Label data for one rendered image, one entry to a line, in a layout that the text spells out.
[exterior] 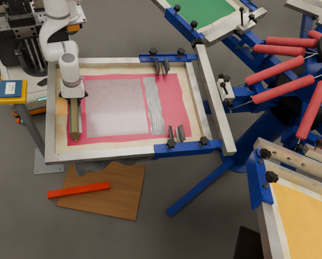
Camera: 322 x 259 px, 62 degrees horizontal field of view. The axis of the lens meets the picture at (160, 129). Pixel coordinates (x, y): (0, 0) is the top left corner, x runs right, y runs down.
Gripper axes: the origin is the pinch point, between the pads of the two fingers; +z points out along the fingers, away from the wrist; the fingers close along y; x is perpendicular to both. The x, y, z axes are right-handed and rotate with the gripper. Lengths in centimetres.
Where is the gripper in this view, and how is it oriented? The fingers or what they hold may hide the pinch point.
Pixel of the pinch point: (74, 101)
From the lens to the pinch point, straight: 136.2
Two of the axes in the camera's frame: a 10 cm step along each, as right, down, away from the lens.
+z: -1.8, 5.1, 8.4
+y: -9.7, 0.6, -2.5
